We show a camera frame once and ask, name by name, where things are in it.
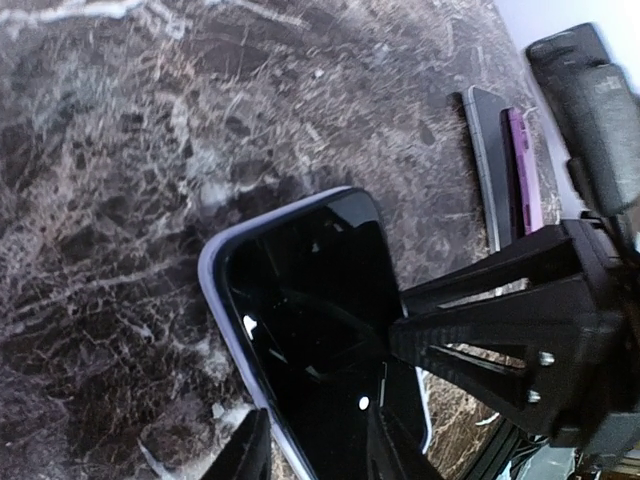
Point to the black phone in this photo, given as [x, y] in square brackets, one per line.
[320, 320]

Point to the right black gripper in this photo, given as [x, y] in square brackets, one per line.
[544, 332]

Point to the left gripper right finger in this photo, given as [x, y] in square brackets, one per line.
[399, 427]

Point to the black phone face up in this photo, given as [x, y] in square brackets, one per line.
[483, 114]

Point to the lavender phone case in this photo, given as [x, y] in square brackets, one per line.
[250, 320]

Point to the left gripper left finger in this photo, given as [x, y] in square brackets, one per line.
[247, 454]

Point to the pink phone face down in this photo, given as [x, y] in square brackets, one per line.
[524, 190]

